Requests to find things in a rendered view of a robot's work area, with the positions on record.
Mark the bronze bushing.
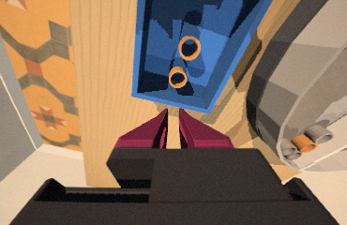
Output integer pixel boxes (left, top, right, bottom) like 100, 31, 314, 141
169, 67, 187, 88
291, 134, 318, 153
178, 36, 201, 60

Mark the grey metal bushing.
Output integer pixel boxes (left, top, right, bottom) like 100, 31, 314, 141
285, 149, 303, 160
304, 125, 335, 144
280, 138, 297, 156

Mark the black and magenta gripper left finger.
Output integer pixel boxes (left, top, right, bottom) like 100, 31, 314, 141
113, 108, 168, 149

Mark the blue crate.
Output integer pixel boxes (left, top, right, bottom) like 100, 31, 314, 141
131, 0, 273, 114

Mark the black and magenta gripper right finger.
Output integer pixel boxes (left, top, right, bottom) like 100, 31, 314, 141
179, 108, 234, 148

